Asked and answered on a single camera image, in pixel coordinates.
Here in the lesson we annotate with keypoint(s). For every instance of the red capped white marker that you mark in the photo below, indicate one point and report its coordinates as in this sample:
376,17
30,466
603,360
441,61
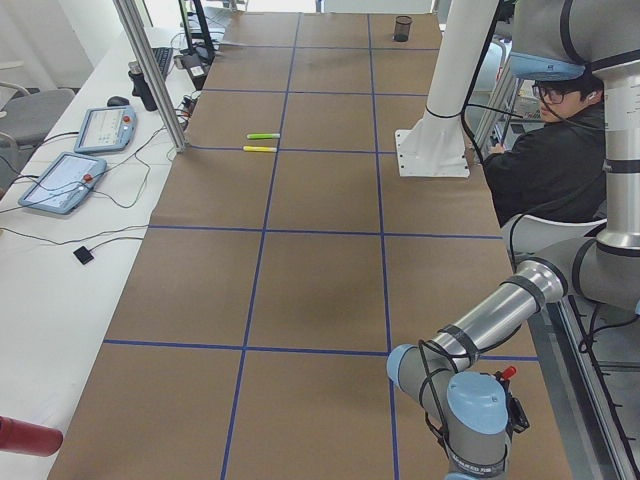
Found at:
508,373

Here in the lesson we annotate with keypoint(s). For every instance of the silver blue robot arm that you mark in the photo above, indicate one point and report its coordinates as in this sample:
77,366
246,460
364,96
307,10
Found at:
552,40

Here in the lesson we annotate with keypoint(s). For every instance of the yellow highlighter marker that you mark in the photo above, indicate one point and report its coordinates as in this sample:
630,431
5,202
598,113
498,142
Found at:
260,149

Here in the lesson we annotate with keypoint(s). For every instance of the green highlighter marker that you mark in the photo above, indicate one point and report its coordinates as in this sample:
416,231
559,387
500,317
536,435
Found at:
263,136

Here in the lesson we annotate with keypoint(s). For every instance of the white chair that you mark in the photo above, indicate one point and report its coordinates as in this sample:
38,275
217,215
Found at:
525,235

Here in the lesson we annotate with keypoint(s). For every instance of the far black mesh pencil cup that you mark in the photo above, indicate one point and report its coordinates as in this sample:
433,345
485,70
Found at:
402,28

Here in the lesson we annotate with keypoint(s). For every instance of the black water bottle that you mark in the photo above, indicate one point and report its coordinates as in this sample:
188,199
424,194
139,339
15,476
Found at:
140,87

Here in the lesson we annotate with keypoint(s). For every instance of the small black square pad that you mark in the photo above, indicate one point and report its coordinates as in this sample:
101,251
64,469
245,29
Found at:
83,255

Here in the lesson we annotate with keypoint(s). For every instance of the black keyboard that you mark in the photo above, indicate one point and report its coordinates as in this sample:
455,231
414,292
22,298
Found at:
164,59

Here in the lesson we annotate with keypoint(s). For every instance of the far blue teach pendant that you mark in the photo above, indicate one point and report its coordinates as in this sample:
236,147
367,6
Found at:
108,129

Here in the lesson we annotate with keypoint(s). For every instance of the blue teach pendant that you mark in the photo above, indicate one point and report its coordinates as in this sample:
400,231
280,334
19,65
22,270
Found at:
108,129
65,184

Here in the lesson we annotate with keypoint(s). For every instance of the seated person in black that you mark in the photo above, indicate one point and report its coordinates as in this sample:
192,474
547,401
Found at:
555,172

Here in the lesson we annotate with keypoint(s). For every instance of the black computer mouse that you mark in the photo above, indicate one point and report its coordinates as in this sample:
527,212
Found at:
117,101

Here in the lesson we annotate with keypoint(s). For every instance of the near blue teach pendant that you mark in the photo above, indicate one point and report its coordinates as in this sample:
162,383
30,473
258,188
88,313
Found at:
65,184

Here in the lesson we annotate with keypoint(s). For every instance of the grey office chair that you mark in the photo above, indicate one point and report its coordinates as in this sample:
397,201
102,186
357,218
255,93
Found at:
29,117

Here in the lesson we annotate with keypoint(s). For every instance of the red water bottle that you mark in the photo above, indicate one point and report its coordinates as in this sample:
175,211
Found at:
29,439

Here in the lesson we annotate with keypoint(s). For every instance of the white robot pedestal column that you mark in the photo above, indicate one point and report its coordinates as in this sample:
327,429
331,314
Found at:
435,146

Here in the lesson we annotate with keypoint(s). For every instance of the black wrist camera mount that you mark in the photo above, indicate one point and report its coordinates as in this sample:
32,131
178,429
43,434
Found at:
518,421

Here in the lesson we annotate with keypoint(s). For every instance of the aluminium frame post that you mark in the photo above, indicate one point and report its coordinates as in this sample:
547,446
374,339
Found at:
135,31

